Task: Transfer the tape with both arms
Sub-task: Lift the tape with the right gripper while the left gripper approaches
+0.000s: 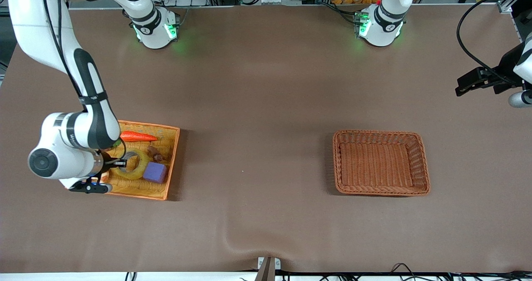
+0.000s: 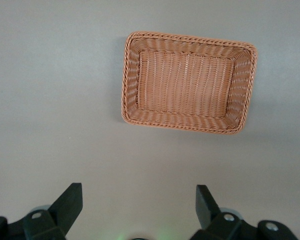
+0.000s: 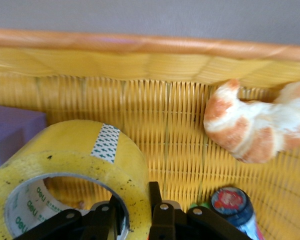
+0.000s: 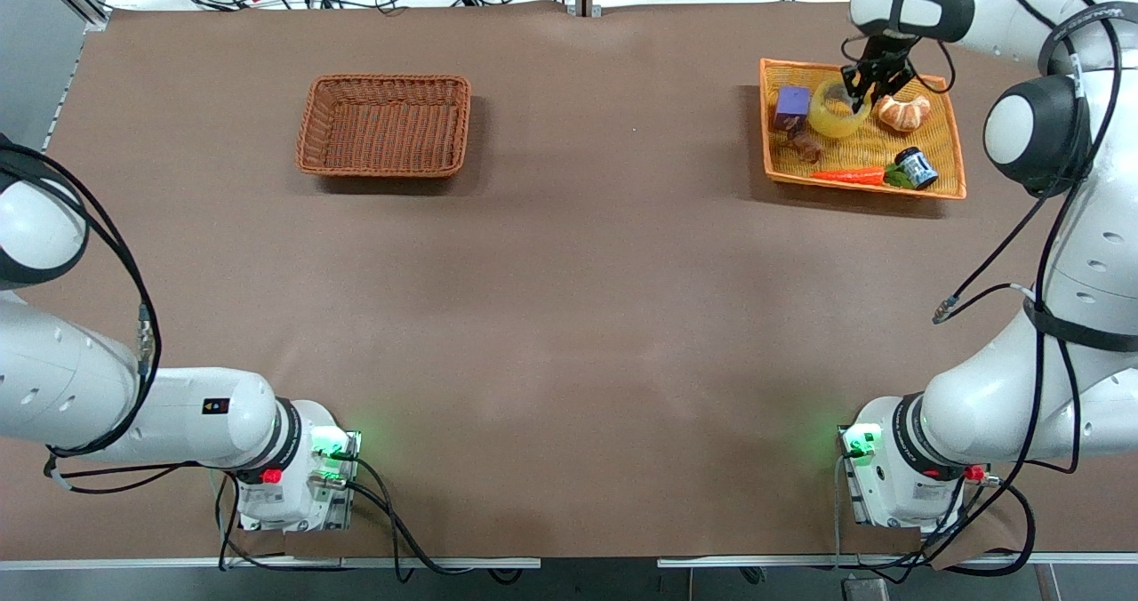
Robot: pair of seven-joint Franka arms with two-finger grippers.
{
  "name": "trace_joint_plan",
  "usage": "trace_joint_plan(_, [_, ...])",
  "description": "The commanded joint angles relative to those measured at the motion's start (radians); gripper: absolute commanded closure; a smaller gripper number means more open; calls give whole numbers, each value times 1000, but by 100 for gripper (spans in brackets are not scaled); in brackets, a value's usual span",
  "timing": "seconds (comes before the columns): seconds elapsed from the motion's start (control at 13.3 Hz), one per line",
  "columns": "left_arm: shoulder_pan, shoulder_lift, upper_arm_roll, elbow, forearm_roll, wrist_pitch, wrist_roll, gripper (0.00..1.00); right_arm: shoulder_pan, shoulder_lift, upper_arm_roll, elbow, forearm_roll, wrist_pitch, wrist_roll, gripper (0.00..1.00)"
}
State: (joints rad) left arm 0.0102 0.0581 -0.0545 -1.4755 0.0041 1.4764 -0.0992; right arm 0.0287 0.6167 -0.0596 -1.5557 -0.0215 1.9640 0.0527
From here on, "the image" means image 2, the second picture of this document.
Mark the brown wicker basket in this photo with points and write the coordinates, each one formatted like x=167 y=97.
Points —
x=185 y=85

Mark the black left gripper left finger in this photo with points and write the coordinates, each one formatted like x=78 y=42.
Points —
x=67 y=207

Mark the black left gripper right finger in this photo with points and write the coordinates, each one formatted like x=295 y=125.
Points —
x=206 y=210

